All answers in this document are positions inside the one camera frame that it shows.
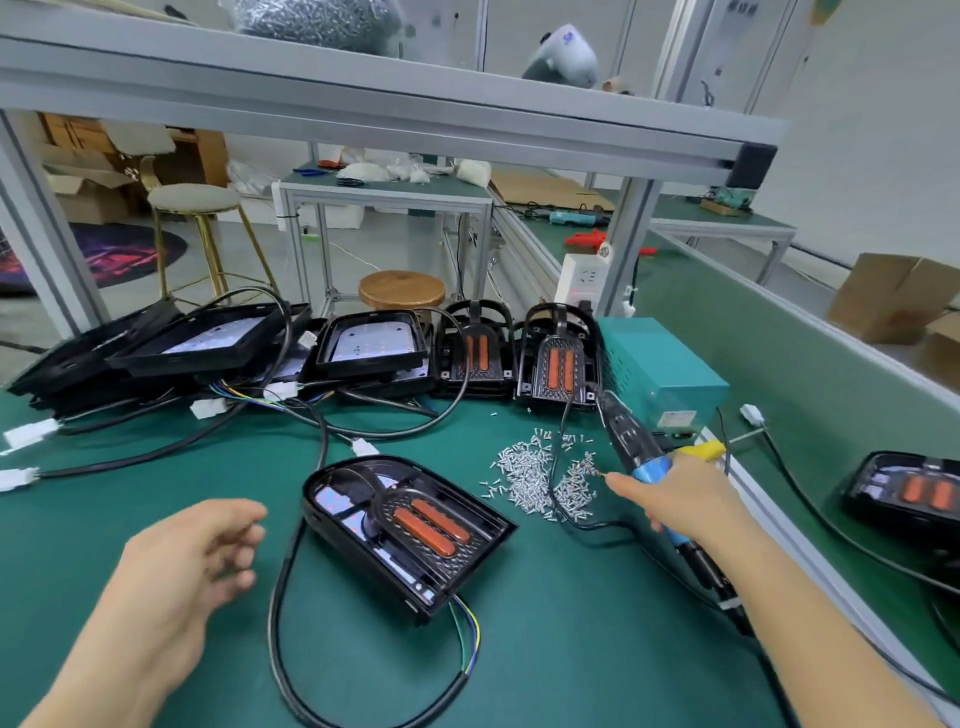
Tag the heap of small silver screws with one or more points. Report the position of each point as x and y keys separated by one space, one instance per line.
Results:
x=533 y=473

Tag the colourful round rug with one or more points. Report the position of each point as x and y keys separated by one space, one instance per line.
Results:
x=105 y=255

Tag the yellow plug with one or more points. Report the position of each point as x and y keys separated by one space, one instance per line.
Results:
x=702 y=447

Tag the round brown wooden stool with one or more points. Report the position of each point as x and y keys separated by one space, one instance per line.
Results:
x=402 y=288

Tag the white handheld device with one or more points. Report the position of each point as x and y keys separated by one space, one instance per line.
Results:
x=563 y=57

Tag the white crumpled bag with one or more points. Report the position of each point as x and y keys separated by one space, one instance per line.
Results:
x=474 y=174

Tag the black cover orange strips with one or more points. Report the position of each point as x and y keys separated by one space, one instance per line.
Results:
x=432 y=525
x=558 y=368
x=476 y=353

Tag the blue black electric screwdriver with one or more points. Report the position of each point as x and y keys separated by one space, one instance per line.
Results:
x=630 y=435

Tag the person's left hand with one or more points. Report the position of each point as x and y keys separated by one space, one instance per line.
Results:
x=173 y=585

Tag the brown wooden cabinet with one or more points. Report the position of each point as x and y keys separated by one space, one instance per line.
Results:
x=203 y=150

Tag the stack of unassembled lamp housings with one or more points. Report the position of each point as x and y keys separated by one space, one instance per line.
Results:
x=210 y=345

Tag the white power strip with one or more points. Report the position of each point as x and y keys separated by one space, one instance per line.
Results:
x=582 y=281

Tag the red tool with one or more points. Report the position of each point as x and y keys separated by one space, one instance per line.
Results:
x=588 y=240

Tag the brown cardboard box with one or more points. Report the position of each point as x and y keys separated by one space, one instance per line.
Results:
x=945 y=353
x=893 y=297

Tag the person's right hand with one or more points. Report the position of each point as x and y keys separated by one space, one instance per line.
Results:
x=690 y=495

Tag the open brown cardboard carton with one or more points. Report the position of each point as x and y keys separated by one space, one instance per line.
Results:
x=90 y=195

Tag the clear bag of screws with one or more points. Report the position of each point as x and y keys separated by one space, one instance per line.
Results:
x=315 y=23

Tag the green workbench white legs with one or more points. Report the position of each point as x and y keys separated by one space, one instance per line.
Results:
x=720 y=221

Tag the teal power supply box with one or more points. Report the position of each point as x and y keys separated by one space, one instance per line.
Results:
x=660 y=375

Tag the aluminium shelf frame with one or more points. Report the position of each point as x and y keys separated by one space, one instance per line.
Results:
x=375 y=98

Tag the round beige stool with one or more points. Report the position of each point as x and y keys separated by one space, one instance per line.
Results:
x=192 y=198

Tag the teal hand tool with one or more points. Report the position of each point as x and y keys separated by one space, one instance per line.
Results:
x=563 y=216

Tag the small green workbench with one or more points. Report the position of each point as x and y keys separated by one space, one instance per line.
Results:
x=383 y=188

